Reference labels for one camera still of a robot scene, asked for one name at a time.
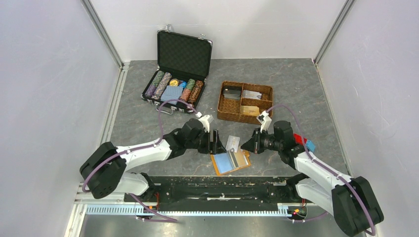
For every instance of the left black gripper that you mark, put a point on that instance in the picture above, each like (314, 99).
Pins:
(215, 147)

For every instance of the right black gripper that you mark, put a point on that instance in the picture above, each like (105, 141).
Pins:
(254, 144)

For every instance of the orange card holder wallet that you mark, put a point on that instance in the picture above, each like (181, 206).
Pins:
(231, 161)

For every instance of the white VIP card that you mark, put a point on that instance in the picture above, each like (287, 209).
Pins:
(232, 143)
(248, 92)

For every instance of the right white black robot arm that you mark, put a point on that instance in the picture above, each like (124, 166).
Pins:
(351, 201)

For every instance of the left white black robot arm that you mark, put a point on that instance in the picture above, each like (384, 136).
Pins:
(108, 169)

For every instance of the tan card in basket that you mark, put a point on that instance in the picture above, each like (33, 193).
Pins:
(250, 110)

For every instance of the white card in basket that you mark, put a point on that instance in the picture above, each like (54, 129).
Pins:
(257, 97)

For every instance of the black card deck box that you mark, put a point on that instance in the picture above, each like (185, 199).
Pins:
(232, 92)

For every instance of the blue playing card deck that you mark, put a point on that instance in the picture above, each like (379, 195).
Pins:
(171, 92)

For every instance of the woven brown basket tray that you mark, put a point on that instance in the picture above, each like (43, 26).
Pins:
(229, 109)

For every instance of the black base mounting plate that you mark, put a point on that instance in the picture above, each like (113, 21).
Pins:
(219, 193)

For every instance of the red blue toy block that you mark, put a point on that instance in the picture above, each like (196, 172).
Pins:
(309, 144)

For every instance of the brown black chip stack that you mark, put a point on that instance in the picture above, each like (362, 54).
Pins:
(195, 92)

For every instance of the green orange chip stack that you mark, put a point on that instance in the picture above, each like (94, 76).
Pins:
(187, 90)

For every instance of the yellow blue loose chips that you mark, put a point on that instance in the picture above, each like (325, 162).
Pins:
(178, 82)

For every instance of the pink grey chip stack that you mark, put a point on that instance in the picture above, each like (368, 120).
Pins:
(161, 86)

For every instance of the purple green chip stack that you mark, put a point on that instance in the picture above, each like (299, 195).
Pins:
(155, 82)

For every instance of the black poker chip case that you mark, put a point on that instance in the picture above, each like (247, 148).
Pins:
(185, 57)

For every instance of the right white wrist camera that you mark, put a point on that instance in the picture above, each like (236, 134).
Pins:
(265, 120)

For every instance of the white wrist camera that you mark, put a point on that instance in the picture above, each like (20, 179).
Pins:
(205, 120)
(265, 120)

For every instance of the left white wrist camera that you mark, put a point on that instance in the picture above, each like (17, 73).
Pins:
(205, 120)

